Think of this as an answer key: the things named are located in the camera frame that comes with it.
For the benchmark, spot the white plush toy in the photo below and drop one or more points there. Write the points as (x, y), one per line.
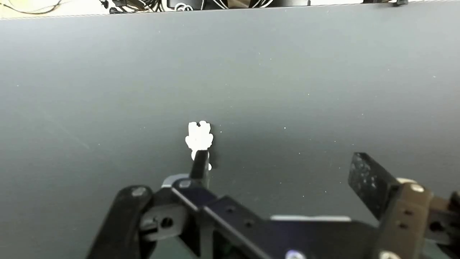
(198, 137)

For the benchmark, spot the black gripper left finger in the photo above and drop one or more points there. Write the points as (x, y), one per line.
(207, 225)

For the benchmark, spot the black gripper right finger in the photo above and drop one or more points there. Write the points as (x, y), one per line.
(408, 213)

